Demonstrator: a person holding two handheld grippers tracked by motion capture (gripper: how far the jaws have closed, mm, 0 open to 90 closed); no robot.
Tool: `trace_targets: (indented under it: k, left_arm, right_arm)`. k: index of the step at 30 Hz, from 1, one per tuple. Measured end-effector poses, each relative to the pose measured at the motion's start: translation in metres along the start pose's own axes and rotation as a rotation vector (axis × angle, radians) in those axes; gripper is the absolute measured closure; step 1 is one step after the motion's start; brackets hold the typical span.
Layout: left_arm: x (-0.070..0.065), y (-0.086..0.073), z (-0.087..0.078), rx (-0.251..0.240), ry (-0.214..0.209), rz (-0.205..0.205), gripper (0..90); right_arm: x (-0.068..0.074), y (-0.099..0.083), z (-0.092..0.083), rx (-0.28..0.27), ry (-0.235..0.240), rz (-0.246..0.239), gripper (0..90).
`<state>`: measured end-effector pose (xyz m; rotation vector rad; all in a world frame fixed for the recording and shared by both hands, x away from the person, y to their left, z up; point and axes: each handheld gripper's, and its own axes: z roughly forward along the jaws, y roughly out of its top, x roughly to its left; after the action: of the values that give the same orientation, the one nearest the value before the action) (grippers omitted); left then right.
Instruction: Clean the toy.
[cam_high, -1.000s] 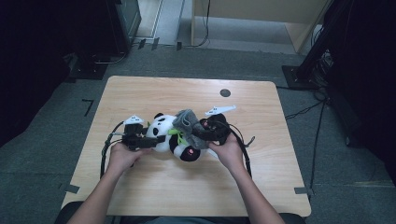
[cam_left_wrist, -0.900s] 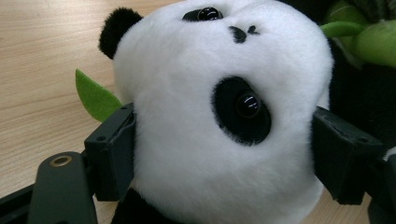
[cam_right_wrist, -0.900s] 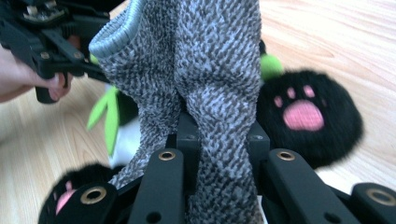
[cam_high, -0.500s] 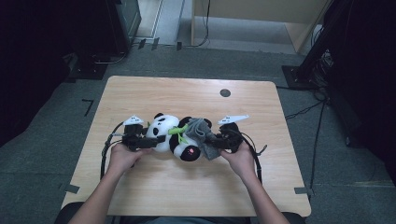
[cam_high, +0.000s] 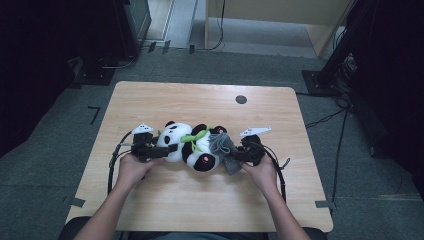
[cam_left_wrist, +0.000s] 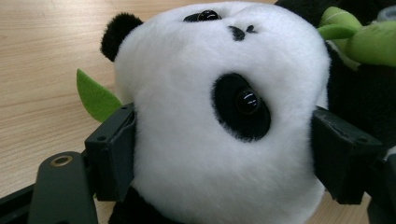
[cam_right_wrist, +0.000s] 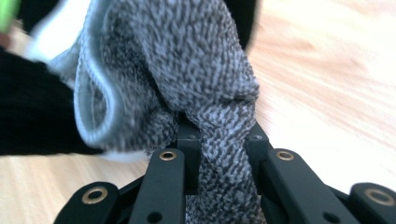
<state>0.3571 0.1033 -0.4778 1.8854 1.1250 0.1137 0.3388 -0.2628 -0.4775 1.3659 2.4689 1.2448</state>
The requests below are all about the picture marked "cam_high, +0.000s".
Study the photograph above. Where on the black metal stand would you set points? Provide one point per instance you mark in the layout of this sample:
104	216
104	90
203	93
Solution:
333	60

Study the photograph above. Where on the dark floor tape strip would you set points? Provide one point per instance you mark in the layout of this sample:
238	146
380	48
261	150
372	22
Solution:
151	46

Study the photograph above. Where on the grey tape strip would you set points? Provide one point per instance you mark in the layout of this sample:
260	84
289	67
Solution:
323	204
77	202

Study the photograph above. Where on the panda plush toy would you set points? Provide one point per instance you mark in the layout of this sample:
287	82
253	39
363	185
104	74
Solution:
176	136

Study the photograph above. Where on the person's right hand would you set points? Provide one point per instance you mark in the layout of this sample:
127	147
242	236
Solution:
265	175

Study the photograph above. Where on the light wooden cabinet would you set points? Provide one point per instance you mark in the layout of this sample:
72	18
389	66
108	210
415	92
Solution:
266	8

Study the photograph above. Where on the grey sock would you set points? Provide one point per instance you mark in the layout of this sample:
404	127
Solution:
221	143

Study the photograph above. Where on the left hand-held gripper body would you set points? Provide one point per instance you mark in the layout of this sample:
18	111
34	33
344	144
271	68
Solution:
141	146

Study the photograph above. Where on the black stand base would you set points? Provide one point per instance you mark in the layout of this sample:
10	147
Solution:
95	75

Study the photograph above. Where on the dark curtain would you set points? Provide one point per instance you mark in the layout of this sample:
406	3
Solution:
30	66
393	83

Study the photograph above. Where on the person's left hand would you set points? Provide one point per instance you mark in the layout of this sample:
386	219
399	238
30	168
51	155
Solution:
131	173

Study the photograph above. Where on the dark round table grommet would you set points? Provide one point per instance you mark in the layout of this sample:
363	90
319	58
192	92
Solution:
241	99

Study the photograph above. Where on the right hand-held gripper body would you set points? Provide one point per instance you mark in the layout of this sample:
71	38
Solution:
255	150

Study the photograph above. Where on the black cabinet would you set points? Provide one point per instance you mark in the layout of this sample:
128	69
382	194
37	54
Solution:
133	26

